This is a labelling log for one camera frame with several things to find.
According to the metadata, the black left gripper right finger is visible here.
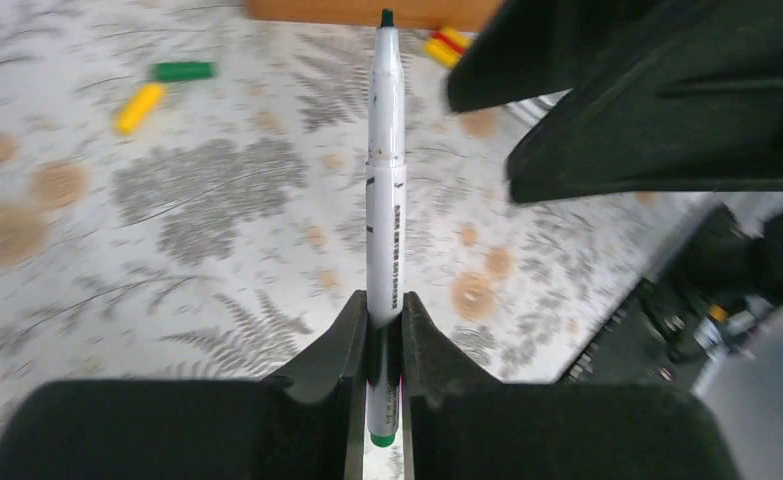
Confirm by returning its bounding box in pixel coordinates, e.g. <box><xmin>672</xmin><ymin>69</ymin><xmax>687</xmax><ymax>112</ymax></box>
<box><xmin>401</xmin><ymin>292</ymin><xmax>740</xmax><ymax>480</ymax></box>

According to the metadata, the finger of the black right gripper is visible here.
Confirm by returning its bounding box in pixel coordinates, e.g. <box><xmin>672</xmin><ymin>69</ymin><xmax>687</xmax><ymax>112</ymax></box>
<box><xmin>506</xmin><ymin>46</ymin><xmax>783</xmax><ymax>204</ymax></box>
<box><xmin>446</xmin><ymin>1</ymin><xmax>783</xmax><ymax>113</ymax></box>

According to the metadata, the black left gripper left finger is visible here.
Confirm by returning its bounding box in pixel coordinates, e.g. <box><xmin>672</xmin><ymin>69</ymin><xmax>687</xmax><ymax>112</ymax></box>
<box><xmin>0</xmin><ymin>291</ymin><xmax>367</xmax><ymax>479</ymax></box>

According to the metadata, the yellow pen cap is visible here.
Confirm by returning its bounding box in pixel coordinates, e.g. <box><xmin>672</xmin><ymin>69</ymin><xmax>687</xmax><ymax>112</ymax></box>
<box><xmin>438</xmin><ymin>26</ymin><xmax>471</xmax><ymax>50</ymax></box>
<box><xmin>114</xmin><ymin>83</ymin><xmax>166</xmax><ymax>135</ymax></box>
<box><xmin>423</xmin><ymin>39</ymin><xmax>461</xmax><ymax>69</ymax></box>

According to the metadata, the white marker green end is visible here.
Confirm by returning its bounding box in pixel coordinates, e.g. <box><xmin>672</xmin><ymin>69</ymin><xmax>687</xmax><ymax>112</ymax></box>
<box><xmin>365</xmin><ymin>9</ymin><xmax>407</xmax><ymax>448</ymax></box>

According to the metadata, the green pen cap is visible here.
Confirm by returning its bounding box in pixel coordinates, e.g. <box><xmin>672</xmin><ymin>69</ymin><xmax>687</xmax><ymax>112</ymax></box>
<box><xmin>150</xmin><ymin>61</ymin><xmax>216</xmax><ymax>83</ymax></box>

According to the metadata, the red pen cap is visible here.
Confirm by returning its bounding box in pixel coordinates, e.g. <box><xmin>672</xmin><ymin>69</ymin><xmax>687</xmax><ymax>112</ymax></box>
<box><xmin>425</xmin><ymin>30</ymin><xmax>468</xmax><ymax>62</ymax></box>

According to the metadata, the wooden compartment tray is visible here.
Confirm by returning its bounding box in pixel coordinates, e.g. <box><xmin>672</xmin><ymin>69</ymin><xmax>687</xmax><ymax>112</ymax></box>
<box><xmin>244</xmin><ymin>0</ymin><xmax>503</xmax><ymax>32</ymax></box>

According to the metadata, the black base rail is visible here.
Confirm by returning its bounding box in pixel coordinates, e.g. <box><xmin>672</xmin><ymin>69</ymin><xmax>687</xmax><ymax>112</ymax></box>
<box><xmin>556</xmin><ymin>204</ymin><xmax>744</xmax><ymax>389</ymax></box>

